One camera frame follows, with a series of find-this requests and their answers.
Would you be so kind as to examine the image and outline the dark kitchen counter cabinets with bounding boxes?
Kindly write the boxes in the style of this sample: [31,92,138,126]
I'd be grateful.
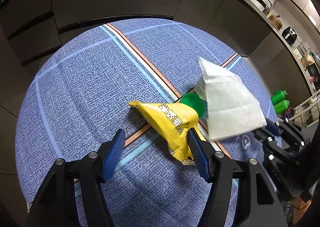
[1,0,313,102]

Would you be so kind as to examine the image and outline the green thermos flask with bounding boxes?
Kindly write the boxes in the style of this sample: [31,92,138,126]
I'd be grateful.
[274,100,290,114]
[270,90,287,105]

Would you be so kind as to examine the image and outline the wooden steamer pot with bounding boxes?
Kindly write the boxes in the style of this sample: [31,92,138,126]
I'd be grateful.
[268,14,283,31]

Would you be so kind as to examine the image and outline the person's right hand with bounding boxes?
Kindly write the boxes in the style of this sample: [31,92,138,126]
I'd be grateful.
[291,197,312,225]

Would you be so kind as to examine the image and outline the blue plaid tablecloth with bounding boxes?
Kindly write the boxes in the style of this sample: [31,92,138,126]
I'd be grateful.
[15,19,277,226]

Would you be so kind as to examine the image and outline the yellow snack wrapper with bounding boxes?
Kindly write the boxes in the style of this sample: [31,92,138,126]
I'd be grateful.
[129,101,205,166]

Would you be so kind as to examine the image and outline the cream plastic storage rack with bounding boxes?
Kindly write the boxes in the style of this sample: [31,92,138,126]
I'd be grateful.
[290,90,320,128]

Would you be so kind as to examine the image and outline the green bottle cap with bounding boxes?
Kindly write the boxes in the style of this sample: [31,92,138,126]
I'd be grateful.
[180,93,206,118]

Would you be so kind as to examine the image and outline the black air fryer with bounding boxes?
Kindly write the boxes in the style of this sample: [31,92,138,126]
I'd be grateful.
[281,26,298,46]

